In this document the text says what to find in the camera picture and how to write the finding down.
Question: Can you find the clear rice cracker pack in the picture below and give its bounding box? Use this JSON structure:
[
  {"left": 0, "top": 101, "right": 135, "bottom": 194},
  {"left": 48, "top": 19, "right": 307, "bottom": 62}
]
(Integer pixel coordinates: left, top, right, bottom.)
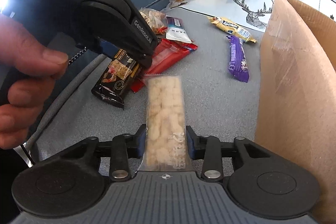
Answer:
[{"left": 139, "top": 75, "right": 193, "bottom": 172}]

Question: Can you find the black cracker snack pack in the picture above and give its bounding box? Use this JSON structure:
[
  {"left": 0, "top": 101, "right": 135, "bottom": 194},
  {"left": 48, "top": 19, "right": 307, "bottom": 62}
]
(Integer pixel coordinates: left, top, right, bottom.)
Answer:
[{"left": 91, "top": 49, "right": 142, "bottom": 109}]

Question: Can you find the purple candy pack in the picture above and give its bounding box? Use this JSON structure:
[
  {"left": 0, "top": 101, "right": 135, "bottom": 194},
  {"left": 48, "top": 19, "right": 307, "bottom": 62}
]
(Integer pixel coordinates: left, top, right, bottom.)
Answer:
[{"left": 227, "top": 35, "right": 249, "bottom": 83}]

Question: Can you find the red snack pack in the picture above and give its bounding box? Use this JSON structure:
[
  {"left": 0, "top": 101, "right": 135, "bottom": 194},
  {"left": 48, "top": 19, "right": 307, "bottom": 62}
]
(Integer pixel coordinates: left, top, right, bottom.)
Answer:
[{"left": 130, "top": 39, "right": 198, "bottom": 93}]

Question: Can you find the clear puffed grain snack bag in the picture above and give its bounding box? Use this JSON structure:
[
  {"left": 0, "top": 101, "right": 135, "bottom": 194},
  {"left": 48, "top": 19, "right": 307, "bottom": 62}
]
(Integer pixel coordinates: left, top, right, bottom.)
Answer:
[{"left": 139, "top": 8, "right": 167, "bottom": 35}]

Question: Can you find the white purple snack bar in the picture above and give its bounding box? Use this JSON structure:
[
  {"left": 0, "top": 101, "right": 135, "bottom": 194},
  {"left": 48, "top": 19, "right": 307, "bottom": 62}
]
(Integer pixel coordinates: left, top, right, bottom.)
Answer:
[{"left": 166, "top": 16, "right": 192, "bottom": 44}]

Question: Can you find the yellow candy pack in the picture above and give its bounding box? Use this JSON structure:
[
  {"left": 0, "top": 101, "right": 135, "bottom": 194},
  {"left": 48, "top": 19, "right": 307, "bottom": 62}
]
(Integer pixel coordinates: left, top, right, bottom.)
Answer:
[{"left": 207, "top": 16, "right": 257, "bottom": 43}]

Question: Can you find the person's left hand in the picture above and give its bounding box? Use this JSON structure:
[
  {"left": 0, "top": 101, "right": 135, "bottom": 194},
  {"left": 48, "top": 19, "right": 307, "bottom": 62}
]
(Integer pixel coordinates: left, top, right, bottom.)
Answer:
[{"left": 0, "top": 13, "right": 70, "bottom": 150}]

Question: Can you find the open cardboard box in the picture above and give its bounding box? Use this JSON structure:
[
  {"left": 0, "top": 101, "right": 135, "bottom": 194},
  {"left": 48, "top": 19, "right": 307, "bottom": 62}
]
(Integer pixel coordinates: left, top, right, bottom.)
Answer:
[{"left": 255, "top": 0, "right": 335, "bottom": 223}]

